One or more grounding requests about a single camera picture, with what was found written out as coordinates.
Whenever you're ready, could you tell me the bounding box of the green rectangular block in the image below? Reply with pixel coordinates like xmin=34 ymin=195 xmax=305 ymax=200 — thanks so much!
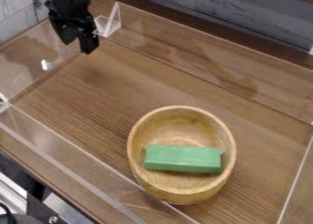
xmin=145 ymin=144 xmax=221 ymax=174

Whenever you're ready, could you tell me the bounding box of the black metal table bracket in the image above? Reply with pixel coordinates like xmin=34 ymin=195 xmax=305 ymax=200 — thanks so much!
xmin=26 ymin=194 xmax=68 ymax=224

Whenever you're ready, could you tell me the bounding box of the brown wooden bowl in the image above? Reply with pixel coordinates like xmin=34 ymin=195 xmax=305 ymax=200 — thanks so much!
xmin=127 ymin=105 xmax=237 ymax=205

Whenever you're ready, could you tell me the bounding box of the clear acrylic enclosure wall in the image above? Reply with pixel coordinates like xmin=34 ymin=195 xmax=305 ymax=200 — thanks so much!
xmin=0 ymin=3 xmax=313 ymax=224

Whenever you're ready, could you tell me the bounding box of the black cable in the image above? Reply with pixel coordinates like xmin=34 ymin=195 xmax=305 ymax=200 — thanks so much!
xmin=0 ymin=202 xmax=18 ymax=224

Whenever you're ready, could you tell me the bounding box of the clear acrylic corner bracket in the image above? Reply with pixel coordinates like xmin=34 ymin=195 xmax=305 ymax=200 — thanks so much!
xmin=92 ymin=3 xmax=121 ymax=37

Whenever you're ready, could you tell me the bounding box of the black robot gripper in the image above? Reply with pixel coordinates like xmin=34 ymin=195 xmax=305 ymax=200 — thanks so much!
xmin=46 ymin=0 xmax=99 ymax=54

